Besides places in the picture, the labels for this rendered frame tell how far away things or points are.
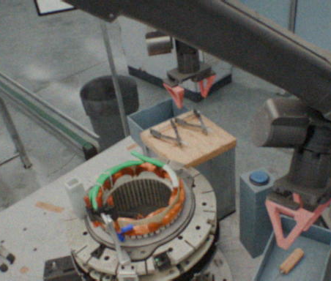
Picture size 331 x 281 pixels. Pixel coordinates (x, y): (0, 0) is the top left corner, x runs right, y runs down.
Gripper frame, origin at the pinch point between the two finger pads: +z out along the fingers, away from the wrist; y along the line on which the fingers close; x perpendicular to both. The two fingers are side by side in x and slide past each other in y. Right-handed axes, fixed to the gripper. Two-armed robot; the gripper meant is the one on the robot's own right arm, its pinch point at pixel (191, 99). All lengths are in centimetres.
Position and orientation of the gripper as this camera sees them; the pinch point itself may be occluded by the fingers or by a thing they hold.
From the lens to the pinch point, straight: 99.7
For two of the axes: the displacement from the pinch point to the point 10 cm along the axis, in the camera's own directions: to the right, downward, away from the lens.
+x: 5.6, 4.4, -7.0
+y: -8.2, 4.1, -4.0
